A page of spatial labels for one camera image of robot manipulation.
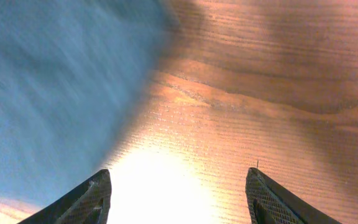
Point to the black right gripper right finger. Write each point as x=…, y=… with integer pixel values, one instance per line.
x=271, y=203

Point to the dark blue denim shorts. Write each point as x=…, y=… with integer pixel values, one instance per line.
x=71, y=73

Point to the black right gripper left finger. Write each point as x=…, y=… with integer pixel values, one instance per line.
x=88, y=203

